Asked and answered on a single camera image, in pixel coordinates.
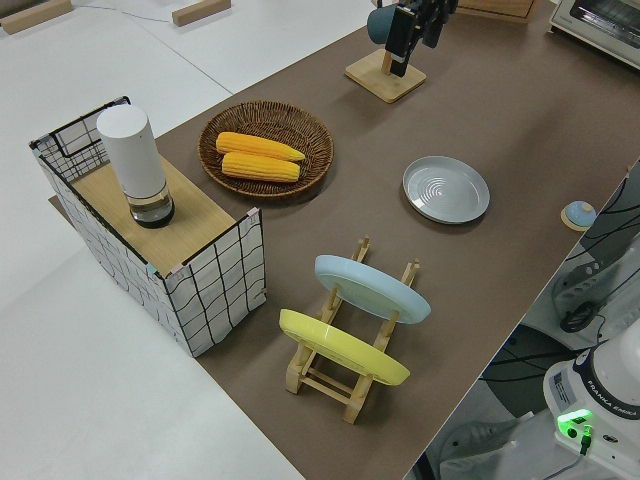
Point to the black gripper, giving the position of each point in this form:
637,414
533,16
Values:
425,5

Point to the gray plate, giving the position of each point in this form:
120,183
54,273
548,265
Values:
445,190

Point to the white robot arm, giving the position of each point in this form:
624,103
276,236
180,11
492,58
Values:
620,440

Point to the wooden mug rack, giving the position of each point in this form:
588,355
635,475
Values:
385,85

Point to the light blue plate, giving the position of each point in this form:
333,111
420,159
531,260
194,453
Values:
370,290

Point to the yellow plate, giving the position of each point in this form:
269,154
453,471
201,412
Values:
345,350

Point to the wooden plate rack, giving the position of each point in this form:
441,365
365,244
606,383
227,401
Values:
354,407

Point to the dark blue mug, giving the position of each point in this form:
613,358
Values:
377,25

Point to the brown table mat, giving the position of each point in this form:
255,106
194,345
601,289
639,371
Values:
450,125

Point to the round wicker basket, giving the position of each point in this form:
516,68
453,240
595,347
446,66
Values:
310,145

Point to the white toaster oven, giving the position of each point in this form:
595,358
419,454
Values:
590,20

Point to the yellow corn cob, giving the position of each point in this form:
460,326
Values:
255,145
260,167

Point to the wooden block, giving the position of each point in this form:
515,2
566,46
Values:
35,15
200,12

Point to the blue service bell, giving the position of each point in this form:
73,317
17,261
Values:
579,212

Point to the wooden shelf insert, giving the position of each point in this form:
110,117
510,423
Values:
190,220

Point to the white power strip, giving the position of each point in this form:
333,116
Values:
582,285

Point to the white cylindrical bottle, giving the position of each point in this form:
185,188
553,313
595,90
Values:
132,155

